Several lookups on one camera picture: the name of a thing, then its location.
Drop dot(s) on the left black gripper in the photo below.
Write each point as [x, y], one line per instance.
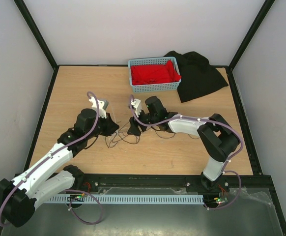
[110, 126]

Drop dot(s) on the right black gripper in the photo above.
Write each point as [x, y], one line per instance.
[133, 130]

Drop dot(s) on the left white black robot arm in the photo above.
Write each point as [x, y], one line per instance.
[25, 193]

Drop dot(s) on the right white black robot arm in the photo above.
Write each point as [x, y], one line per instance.
[220, 140]

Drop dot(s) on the red cloth in basket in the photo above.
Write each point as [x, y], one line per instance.
[154, 74]

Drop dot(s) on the light blue plastic basket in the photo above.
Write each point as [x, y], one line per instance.
[153, 87]

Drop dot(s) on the black cloth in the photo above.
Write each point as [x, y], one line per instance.
[198, 77]

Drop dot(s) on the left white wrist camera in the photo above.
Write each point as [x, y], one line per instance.
[99, 106]

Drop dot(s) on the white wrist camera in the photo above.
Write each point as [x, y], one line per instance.
[99, 106]
[136, 106]

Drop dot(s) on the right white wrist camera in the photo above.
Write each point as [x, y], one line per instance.
[136, 106]

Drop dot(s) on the light blue slotted cable duct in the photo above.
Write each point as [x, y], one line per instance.
[128, 199]

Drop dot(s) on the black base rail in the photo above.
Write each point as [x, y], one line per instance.
[192, 183]

